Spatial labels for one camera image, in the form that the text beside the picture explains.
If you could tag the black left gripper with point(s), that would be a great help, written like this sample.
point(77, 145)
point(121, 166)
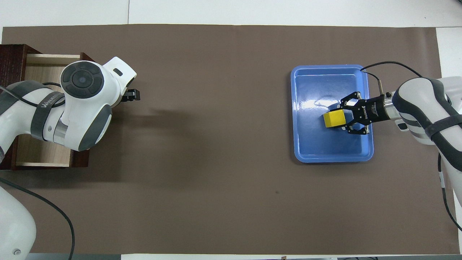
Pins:
point(125, 96)

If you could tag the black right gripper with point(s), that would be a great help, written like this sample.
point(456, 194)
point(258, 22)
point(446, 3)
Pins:
point(371, 110)

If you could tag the yellow cube block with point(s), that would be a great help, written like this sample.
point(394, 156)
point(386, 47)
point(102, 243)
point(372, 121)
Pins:
point(334, 119)

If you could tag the wooden drawer dark front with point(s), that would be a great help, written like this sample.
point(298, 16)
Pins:
point(43, 65)

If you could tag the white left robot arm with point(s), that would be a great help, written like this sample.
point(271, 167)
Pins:
point(83, 119)

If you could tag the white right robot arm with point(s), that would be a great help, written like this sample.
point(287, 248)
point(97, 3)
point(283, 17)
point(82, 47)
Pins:
point(422, 104)

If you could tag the blue plastic tray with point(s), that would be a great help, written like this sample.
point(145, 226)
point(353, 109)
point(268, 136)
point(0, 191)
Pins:
point(314, 144)

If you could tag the brown table mat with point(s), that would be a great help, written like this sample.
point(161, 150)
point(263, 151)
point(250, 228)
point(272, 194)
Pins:
point(216, 180)

